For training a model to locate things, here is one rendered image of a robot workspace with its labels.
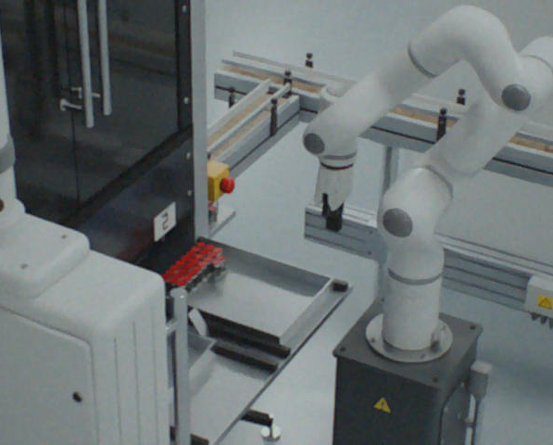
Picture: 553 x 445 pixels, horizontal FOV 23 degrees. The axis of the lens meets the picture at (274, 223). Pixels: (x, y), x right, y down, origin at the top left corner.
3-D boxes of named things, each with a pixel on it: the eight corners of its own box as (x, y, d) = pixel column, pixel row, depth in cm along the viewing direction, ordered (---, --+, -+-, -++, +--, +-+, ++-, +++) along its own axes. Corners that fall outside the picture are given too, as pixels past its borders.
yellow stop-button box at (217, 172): (189, 196, 327) (189, 170, 323) (205, 183, 333) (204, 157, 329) (216, 203, 324) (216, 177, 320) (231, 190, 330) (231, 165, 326)
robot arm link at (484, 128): (373, 205, 277) (405, 171, 289) (416, 244, 276) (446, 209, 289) (519, 44, 244) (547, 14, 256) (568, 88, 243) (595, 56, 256)
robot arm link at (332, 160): (329, 133, 286) (329, 145, 287) (310, 150, 279) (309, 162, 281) (365, 142, 283) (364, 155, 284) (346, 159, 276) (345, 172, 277)
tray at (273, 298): (147, 303, 302) (146, 291, 300) (207, 249, 321) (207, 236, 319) (279, 349, 288) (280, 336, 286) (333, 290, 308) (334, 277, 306)
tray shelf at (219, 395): (-1, 390, 278) (-2, 384, 277) (178, 235, 330) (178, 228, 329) (196, 468, 259) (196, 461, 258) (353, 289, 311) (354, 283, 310)
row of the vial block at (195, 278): (175, 300, 303) (174, 284, 300) (216, 262, 316) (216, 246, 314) (183, 303, 302) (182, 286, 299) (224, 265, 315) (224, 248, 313)
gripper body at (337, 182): (332, 141, 287) (330, 185, 293) (309, 161, 279) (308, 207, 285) (363, 149, 284) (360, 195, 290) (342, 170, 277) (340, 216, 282)
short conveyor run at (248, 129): (177, 236, 333) (175, 182, 325) (125, 220, 339) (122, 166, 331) (304, 125, 384) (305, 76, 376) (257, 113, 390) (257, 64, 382)
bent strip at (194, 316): (188, 336, 292) (187, 313, 289) (194, 328, 294) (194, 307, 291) (245, 355, 286) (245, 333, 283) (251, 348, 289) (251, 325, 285)
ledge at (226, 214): (162, 223, 334) (162, 218, 333) (189, 201, 344) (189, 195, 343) (210, 239, 329) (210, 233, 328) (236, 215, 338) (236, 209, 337)
